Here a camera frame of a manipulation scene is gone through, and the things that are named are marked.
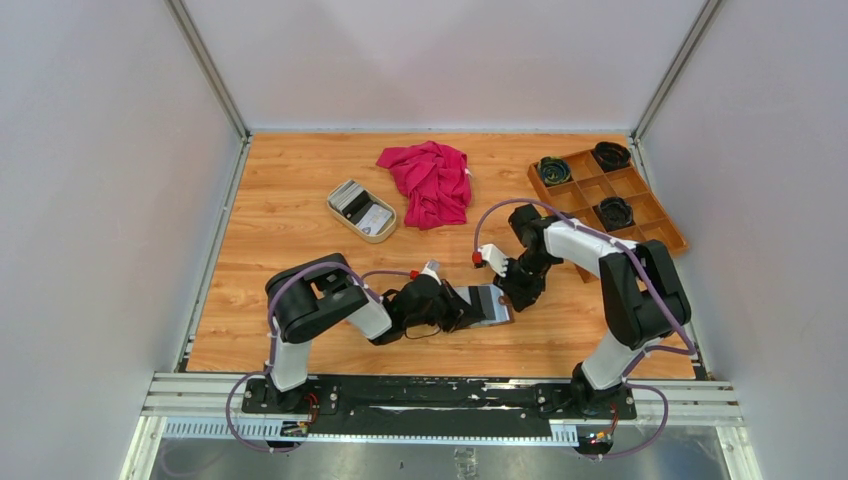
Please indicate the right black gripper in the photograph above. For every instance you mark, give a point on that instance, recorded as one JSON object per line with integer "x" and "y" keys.
{"x": 522, "y": 296}

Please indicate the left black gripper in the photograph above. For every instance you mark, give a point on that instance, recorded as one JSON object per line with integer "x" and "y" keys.
{"x": 459, "y": 312}

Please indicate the black credit card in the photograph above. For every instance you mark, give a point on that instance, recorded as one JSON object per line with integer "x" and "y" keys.
{"x": 485, "y": 299}

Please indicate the brown leather card holder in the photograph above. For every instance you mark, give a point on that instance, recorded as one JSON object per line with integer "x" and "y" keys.
{"x": 471, "y": 320}

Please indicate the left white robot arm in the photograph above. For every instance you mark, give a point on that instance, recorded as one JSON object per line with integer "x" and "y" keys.
{"x": 306, "y": 301}

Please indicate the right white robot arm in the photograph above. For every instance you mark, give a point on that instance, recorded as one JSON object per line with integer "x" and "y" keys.
{"x": 644, "y": 301}

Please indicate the beige card tray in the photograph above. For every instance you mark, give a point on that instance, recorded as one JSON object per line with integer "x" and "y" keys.
{"x": 362, "y": 212}

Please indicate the stack of credit cards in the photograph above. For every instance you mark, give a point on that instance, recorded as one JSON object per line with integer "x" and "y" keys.
{"x": 358, "y": 202}

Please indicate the brown wooden compartment tray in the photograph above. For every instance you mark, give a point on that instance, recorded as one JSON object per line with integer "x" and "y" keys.
{"x": 602, "y": 188}

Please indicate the crumpled pink cloth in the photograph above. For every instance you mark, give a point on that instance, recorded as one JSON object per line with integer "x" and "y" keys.
{"x": 435, "y": 180}

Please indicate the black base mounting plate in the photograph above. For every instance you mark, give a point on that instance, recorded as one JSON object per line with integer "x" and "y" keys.
{"x": 429, "y": 406}

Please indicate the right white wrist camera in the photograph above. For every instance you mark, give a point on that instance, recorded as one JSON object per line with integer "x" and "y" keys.
{"x": 489, "y": 255}

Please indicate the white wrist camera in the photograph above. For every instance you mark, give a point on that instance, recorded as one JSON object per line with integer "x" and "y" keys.
{"x": 489, "y": 255}
{"x": 427, "y": 275}

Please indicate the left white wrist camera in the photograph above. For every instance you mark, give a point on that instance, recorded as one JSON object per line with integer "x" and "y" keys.
{"x": 427, "y": 275}

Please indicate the aluminium frame rail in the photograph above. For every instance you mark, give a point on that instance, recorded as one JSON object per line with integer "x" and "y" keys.
{"x": 207, "y": 406}

